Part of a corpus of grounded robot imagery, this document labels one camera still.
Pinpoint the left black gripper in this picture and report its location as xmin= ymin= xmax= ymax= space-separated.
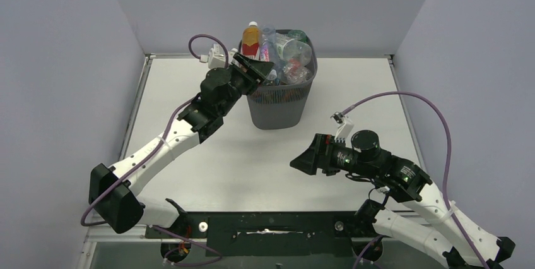
xmin=218 ymin=54 xmax=274 ymax=117

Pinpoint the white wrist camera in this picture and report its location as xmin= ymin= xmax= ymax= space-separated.
xmin=197 ymin=44 xmax=237 ymax=69
xmin=331 ymin=112 xmax=354 ymax=143

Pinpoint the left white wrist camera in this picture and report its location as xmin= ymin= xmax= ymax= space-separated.
xmin=197 ymin=44 xmax=237 ymax=69

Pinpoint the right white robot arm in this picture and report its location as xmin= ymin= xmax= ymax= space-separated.
xmin=290 ymin=130 xmax=515 ymax=268

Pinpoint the green tinted bottle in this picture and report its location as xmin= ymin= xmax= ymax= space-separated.
xmin=286 ymin=30 xmax=308 ymax=43

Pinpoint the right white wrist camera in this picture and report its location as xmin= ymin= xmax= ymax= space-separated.
xmin=331 ymin=112 xmax=354 ymax=143

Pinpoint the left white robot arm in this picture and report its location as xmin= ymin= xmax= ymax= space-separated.
xmin=88 ymin=53 xmax=274 ymax=234

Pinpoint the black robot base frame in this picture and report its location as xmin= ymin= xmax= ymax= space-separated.
xmin=145 ymin=211 xmax=377 ymax=257

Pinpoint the pink blue label bottle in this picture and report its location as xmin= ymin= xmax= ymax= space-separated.
xmin=259 ymin=24 xmax=281 ymax=86

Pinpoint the red yellow label bottle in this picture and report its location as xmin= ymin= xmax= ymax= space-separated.
xmin=240 ymin=21 xmax=261 ymax=60

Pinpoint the grey ribbed waste bin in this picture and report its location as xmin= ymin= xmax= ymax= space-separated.
xmin=247 ymin=29 xmax=317 ymax=130

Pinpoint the blue label clear bottle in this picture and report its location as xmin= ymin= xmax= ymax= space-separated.
xmin=276 ymin=32 xmax=312 ymax=66

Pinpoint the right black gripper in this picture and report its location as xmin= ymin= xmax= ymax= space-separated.
xmin=289 ymin=133 xmax=375 ymax=177

